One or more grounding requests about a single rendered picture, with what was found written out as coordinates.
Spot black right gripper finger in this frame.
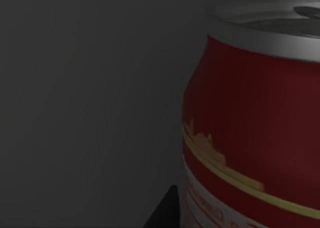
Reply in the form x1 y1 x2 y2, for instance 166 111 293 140
142 184 181 228

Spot red and white can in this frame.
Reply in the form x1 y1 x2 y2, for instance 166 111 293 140
181 0 320 228

